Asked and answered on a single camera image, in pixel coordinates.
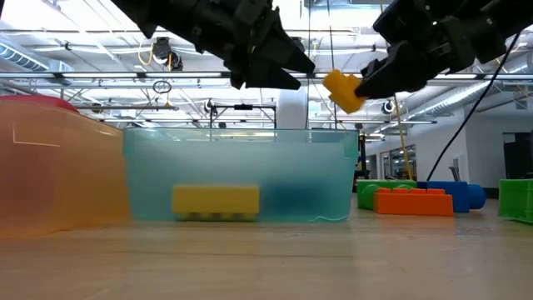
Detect silver ventilation duct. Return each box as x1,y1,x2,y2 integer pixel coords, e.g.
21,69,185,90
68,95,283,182
410,53,533,123
0,41,74,74

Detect white building column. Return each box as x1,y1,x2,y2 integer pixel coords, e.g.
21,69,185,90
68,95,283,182
276,86,310,130

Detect teal translucent plastic bin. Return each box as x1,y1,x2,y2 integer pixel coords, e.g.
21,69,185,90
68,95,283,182
122,127,360,223

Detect blue toy block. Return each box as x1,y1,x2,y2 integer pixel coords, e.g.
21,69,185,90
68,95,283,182
265,179,322,222

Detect big blue round-stud block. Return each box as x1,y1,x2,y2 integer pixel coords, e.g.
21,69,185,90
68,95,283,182
416,180,487,214

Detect green toy block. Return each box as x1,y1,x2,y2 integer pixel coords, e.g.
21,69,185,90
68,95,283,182
497,178,533,224
356,179,418,211

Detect small yellow toy block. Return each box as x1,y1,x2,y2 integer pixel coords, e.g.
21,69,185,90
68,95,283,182
322,69,367,115

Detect thin black cable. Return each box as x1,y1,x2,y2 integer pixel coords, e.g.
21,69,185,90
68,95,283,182
426,31,524,183

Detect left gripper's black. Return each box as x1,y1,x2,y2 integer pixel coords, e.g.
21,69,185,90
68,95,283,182
187,0,316,91

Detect pink-red foam die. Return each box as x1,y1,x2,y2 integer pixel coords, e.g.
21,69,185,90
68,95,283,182
0,94,80,114

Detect orange toy block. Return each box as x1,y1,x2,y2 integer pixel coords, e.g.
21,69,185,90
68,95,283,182
372,187,456,218

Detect orange translucent plastic bin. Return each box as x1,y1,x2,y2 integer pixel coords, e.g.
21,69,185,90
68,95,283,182
0,99,132,239

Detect silver overhead rig bar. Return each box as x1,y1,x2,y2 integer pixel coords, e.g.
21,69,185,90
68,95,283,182
0,71,533,81

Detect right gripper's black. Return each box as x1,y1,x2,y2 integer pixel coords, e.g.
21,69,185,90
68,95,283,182
354,0,478,100

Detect yellow hanging cable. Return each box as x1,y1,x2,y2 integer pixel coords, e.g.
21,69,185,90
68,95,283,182
391,97,414,182

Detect long yellow toy block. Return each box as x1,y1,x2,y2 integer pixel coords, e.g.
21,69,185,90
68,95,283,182
171,184,262,222

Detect black stand frame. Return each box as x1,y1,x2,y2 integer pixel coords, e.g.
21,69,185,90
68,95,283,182
209,103,278,130

